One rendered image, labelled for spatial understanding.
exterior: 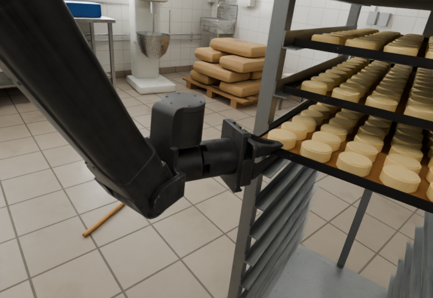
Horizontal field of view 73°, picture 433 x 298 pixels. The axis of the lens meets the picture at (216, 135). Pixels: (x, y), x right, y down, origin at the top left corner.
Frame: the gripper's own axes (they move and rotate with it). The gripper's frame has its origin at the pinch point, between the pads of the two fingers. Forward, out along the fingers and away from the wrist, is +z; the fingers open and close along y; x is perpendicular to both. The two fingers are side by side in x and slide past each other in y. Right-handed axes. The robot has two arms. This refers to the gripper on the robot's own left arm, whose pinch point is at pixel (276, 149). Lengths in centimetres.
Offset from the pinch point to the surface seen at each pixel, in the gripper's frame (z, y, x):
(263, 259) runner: 17, -47, 14
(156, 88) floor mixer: 67, -89, 328
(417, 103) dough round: 25.4, 8.6, -5.4
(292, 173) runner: 23.3, -20.3, 18.2
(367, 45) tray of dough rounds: 15.8, 17.4, 0.8
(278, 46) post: 4.3, 15.3, 10.1
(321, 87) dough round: 13.2, 8.5, 5.9
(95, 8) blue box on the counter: 1, 1, 348
